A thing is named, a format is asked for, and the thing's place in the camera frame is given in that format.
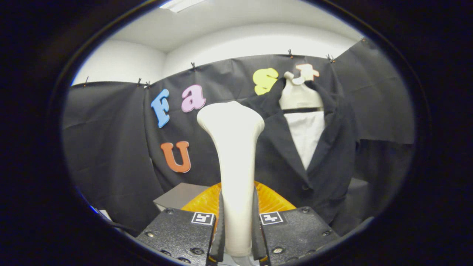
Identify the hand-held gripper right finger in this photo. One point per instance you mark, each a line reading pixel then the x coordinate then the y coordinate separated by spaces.
pixel 258 240

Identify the grey cabinet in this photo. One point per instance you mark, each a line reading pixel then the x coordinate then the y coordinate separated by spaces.
pixel 181 195

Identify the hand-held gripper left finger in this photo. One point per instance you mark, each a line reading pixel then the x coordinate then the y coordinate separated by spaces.
pixel 221 240

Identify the white plastic hanger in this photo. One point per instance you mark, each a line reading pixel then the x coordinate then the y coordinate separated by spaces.
pixel 299 98

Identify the black suit jacket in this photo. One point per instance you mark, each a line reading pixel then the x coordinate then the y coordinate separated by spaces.
pixel 281 155

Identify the white garment steamer head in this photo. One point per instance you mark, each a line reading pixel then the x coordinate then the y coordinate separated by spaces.
pixel 236 166

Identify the black backdrop cloth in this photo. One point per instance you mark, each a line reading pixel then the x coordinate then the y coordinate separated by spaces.
pixel 111 147

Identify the long ceiling light panel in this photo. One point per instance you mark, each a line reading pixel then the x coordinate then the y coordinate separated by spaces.
pixel 181 4

